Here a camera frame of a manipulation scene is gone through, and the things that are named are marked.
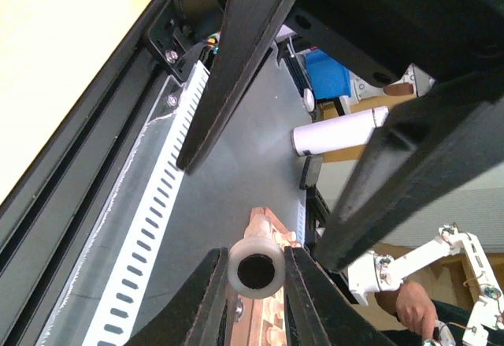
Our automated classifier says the light blue slotted cable duct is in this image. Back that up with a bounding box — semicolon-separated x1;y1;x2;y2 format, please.
36;61;209;345

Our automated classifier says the white cylindrical bottle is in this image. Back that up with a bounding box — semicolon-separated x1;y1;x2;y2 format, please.
291;106;388;156

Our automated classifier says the blue plastic box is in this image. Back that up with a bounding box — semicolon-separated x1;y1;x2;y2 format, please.
306;50;351;101

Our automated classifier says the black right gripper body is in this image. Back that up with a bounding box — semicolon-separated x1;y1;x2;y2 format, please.
286;0;503;87

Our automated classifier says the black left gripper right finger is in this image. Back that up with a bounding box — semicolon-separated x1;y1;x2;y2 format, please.
283;247;393;346

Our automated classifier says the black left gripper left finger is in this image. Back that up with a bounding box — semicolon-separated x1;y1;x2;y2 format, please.
128;248;231;345

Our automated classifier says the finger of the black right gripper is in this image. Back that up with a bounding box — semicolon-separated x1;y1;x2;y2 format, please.
314;66;503;272
176;0;295;173

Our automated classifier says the white chess knight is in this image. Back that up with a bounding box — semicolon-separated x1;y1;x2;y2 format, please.
228;236;286;299

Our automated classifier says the black aluminium frame rail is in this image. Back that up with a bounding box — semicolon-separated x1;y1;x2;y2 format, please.
0;0;221;268

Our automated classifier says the operator hand in background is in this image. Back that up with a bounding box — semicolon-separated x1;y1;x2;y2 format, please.
395;281;438;339

